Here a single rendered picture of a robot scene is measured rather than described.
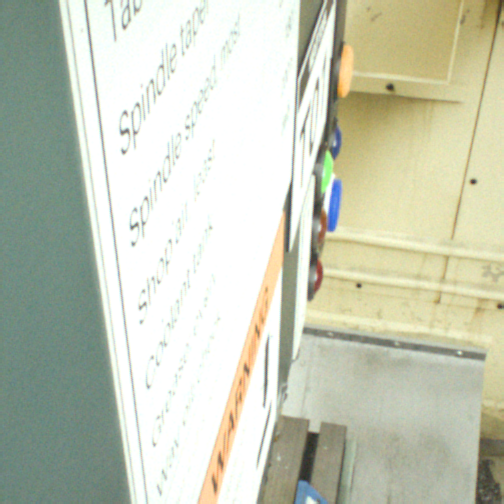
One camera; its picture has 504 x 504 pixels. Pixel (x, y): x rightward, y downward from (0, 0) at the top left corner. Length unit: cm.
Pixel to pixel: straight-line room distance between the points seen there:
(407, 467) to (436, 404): 12
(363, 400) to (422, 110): 53
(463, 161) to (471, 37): 20
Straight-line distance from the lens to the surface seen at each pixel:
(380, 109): 124
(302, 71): 27
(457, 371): 152
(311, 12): 29
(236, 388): 22
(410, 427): 148
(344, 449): 133
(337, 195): 45
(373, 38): 118
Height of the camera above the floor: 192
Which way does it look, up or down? 40 degrees down
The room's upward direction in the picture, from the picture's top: 1 degrees clockwise
